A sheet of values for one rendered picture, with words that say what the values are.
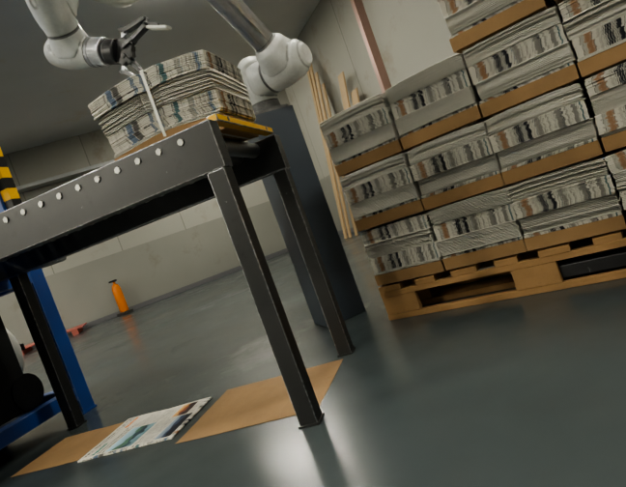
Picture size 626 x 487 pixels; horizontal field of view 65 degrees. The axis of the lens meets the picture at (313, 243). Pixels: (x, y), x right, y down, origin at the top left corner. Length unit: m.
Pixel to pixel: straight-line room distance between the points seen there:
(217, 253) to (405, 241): 8.04
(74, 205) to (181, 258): 8.27
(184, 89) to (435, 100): 0.83
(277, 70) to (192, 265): 7.73
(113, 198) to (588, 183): 1.36
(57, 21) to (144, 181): 0.62
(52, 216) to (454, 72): 1.29
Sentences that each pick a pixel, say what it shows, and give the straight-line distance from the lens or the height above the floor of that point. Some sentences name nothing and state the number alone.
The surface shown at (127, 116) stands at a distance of 1.55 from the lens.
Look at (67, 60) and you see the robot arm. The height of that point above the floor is 1.21.
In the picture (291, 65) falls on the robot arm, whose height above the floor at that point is 1.12.
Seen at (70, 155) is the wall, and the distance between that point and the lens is 10.04.
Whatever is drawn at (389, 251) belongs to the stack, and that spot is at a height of 0.27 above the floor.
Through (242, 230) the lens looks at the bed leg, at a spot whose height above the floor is 0.52.
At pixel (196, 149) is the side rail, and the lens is 1.26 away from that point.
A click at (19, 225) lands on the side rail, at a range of 1.59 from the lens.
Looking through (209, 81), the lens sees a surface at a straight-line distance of 1.44.
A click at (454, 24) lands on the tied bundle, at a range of 1.77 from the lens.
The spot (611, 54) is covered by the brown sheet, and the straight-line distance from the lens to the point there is 1.68.
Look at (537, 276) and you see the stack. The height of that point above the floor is 0.06.
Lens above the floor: 0.49
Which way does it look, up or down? 3 degrees down
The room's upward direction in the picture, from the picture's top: 20 degrees counter-clockwise
